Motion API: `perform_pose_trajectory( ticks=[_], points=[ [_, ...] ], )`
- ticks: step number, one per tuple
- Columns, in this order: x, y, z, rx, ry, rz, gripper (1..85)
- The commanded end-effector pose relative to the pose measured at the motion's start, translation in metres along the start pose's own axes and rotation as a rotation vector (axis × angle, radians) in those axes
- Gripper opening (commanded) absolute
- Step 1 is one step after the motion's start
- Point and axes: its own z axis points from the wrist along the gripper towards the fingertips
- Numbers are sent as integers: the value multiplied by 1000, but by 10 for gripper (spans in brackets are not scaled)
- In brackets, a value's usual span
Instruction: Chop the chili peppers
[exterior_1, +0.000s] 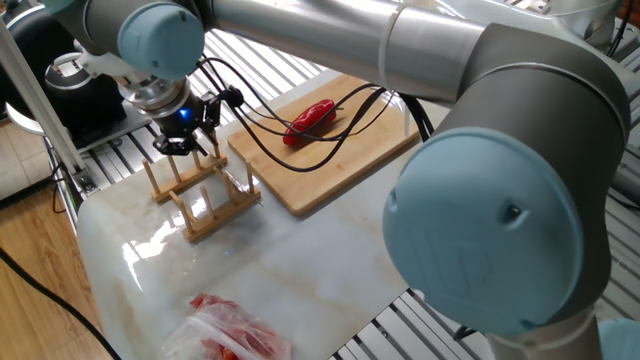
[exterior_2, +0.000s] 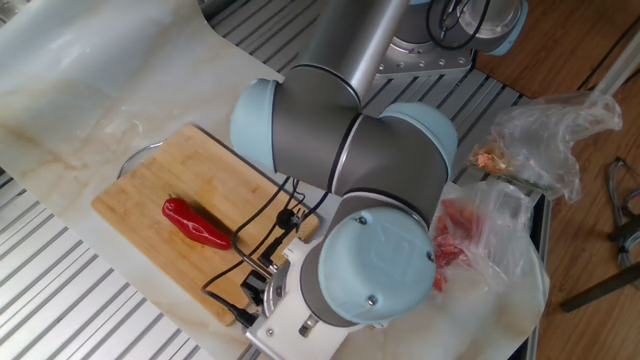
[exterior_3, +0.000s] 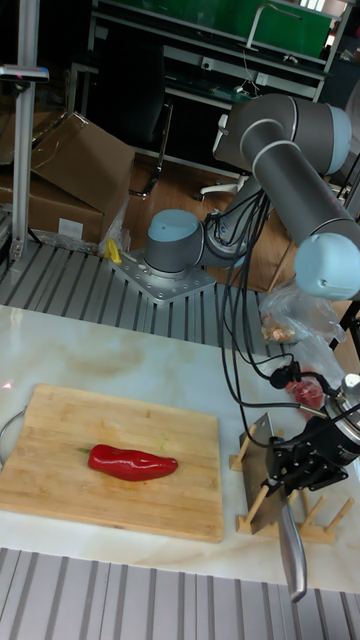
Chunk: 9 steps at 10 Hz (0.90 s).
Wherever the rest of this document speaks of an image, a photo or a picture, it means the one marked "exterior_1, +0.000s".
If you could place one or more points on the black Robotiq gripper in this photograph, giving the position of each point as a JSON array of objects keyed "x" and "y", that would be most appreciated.
[{"x": 180, "y": 122}]

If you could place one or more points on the steel kitchen knife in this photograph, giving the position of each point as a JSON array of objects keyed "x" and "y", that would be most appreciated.
[{"x": 235, "y": 182}]

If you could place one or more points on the silver UR5 robot arm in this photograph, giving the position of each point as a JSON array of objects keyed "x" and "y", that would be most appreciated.
[{"x": 500, "y": 150}]

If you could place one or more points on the red chili pepper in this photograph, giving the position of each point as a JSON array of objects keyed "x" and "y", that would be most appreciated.
[{"x": 307, "y": 120}]

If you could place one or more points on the clear bag with chili pieces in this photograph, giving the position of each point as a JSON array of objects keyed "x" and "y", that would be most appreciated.
[{"x": 235, "y": 332}]

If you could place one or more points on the wooden peg rack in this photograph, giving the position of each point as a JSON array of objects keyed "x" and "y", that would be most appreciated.
[{"x": 215, "y": 217}]

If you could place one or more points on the bamboo cutting board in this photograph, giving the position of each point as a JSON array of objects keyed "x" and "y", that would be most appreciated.
[{"x": 330, "y": 170}]

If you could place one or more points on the white round lamp base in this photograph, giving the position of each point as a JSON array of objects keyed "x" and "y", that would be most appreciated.
[{"x": 22, "y": 125}]

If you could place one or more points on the marble pattern table mat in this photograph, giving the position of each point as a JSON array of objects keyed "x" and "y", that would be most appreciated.
[{"x": 300, "y": 270}]

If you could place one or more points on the grey device base plate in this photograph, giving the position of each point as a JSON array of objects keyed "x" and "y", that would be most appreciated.
[{"x": 132, "y": 125}]

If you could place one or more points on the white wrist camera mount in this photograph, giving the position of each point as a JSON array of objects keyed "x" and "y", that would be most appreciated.
[{"x": 105, "y": 65}]

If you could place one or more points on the aluminium profile post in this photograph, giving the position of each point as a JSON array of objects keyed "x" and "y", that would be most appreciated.
[{"x": 35, "y": 100}]

